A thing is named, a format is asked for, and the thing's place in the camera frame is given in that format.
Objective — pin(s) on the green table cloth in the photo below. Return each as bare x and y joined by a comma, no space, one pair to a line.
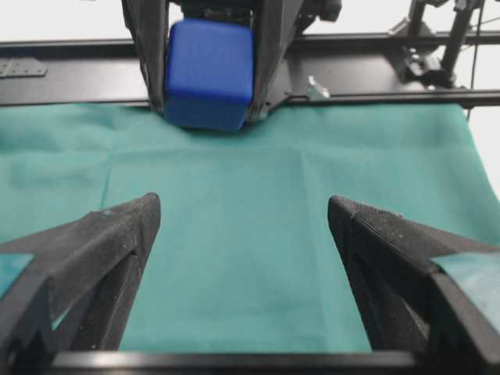
244,260

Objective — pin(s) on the black table frame rail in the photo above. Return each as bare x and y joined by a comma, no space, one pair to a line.
355,68

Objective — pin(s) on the blue block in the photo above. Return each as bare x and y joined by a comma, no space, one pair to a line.
209,75

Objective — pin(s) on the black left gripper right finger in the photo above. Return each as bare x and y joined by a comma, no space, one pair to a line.
418,290

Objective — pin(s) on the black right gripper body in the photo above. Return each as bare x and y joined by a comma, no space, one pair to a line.
249,12

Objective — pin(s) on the silver corner bracket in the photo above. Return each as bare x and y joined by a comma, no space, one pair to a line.
315,91

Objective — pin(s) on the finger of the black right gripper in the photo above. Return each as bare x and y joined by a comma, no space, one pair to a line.
272,38
148,23

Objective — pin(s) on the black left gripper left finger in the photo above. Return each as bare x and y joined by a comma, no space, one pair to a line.
72,287

